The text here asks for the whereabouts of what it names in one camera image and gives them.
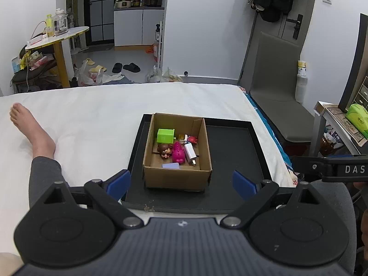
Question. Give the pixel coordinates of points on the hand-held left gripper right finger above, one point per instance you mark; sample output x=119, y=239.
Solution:
x=243, y=185

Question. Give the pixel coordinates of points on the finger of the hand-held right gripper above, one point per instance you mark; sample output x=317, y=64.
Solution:
x=307, y=165

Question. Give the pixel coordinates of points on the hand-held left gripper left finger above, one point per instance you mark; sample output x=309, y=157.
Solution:
x=119, y=182

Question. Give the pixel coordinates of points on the black tray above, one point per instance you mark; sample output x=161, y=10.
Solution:
x=235, y=161

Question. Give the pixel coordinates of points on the small purple box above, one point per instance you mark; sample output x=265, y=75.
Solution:
x=172, y=166

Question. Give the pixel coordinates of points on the brown cardboard box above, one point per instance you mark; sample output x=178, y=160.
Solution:
x=175, y=178

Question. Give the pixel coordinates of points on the brown round figurine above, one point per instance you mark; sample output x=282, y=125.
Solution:
x=164, y=149

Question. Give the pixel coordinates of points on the white charger plug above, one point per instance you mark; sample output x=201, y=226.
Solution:
x=189, y=151

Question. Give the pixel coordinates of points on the magenta toy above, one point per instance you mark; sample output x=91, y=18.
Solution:
x=178, y=153

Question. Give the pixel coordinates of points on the green cube toy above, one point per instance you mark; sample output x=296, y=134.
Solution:
x=165, y=135

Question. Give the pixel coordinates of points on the red figurine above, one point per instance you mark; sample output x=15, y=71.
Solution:
x=193, y=140

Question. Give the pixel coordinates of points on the grey side table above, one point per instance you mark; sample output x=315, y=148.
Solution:
x=336, y=120

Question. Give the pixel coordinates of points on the green tissue box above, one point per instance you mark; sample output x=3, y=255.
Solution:
x=358, y=119

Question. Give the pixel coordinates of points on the person's left leg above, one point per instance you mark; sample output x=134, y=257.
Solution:
x=43, y=172

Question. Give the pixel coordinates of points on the dark framed panel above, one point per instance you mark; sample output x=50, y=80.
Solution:
x=353, y=72

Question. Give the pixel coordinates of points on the grey chair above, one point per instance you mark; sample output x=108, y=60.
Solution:
x=273, y=63

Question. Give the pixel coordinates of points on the white plastic bag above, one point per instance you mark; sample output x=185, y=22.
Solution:
x=86, y=77

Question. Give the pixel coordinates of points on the black slipper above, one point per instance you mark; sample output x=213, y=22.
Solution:
x=131, y=67
x=117, y=67

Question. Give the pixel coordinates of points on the yellow slipper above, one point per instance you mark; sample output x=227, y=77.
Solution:
x=97, y=69
x=88, y=62

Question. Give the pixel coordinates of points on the clear plastic bags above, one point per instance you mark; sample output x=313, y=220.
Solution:
x=164, y=76

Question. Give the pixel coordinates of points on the yellow round table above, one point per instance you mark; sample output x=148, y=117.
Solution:
x=61, y=60

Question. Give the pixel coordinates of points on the orange bag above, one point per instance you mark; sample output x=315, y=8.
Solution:
x=151, y=49

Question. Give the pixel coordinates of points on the dark cushioned stool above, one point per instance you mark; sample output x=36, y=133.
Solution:
x=31, y=76

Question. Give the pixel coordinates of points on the white narrow rack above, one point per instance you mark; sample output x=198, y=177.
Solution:
x=159, y=43

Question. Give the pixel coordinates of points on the pile of snack packets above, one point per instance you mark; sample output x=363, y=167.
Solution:
x=34, y=61

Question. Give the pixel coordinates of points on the white cabinet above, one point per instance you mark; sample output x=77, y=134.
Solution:
x=135, y=27

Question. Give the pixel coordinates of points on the grey door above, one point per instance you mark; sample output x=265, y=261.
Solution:
x=299, y=5

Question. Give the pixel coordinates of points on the white power strip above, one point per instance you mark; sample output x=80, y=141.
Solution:
x=37, y=39

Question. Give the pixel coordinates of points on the glass jar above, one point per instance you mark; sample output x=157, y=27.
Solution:
x=61, y=23

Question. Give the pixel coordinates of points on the yellow bottle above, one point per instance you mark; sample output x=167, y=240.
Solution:
x=50, y=26

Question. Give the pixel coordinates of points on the black framed glass door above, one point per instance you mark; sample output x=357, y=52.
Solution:
x=100, y=11

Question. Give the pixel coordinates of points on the rice cooker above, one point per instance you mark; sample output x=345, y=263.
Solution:
x=123, y=3

